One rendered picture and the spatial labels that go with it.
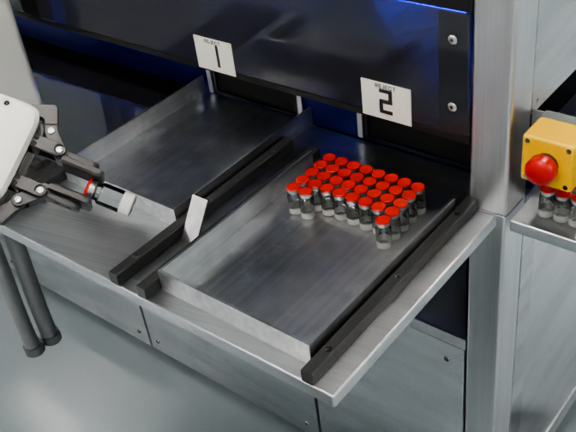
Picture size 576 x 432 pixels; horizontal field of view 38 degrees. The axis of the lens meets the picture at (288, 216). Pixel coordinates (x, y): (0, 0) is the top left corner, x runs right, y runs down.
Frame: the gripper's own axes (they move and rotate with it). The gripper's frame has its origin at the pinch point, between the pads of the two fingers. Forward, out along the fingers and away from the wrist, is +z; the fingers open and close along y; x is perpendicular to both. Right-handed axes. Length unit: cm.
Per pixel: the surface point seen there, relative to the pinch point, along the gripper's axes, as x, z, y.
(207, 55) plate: -54, 2, -42
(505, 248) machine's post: -35, 54, -23
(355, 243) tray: -35, 33, -15
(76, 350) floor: -166, -7, 5
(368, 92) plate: -33, 27, -37
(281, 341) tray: -24.2, 26.5, 3.1
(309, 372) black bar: -19.6, 30.2, 6.0
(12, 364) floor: -168, -22, 14
